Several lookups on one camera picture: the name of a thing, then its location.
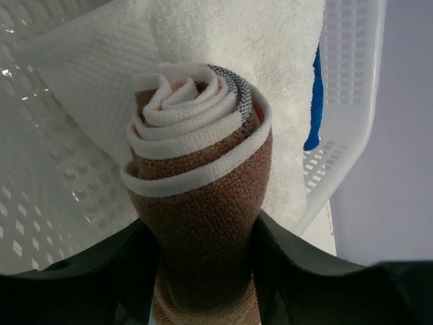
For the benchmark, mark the blue rolled towel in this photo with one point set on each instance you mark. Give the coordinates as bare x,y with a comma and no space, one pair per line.
313,139

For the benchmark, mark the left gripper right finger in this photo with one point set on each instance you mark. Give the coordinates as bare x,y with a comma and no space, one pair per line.
297,283

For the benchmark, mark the white rolled towel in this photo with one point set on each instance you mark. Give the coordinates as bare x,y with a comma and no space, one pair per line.
88,64

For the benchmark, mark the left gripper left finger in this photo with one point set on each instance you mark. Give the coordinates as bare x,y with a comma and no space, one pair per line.
111,282

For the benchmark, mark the orange brown patterned towel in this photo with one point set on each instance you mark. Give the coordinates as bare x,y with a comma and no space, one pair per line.
201,145

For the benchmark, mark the white plastic mesh basket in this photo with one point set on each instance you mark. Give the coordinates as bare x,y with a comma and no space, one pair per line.
61,194

